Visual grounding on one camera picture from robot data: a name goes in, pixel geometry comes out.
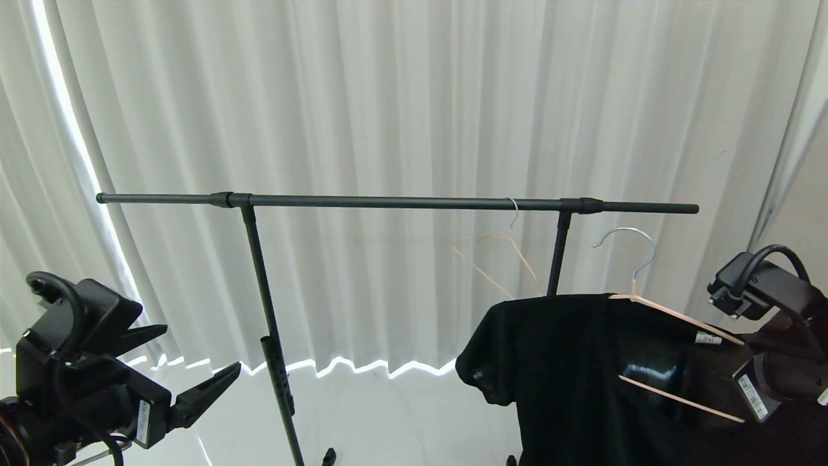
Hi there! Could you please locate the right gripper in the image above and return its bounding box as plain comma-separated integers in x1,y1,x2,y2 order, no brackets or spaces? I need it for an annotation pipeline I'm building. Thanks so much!
732,355,828,424

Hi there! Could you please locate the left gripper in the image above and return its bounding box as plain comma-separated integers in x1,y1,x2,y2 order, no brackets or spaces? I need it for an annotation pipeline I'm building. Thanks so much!
16,324,243,450

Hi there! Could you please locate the pink clothes hanger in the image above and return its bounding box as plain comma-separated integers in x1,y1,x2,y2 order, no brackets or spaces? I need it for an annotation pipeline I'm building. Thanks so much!
592,227,748,425
453,197,541,300

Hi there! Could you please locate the black short-sleeved shirt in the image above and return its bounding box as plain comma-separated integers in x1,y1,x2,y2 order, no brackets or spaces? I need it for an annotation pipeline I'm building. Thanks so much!
455,293,828,466

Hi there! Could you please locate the black clothes rack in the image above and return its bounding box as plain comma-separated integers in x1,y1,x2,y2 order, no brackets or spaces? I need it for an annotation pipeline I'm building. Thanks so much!
96,191,701,466

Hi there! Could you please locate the white curtain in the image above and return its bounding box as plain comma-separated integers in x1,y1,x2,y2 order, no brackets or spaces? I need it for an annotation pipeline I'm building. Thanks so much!
0,0,828,380

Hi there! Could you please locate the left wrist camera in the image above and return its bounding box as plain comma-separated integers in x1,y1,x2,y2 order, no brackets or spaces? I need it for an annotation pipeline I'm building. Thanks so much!
38,278,144,354

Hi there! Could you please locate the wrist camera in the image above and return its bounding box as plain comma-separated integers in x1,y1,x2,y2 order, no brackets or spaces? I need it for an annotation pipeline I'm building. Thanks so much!
38,278,144,354
707,251,828,360

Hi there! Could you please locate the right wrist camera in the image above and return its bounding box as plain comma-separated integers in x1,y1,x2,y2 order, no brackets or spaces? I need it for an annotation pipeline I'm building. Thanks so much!
707,251,828,360

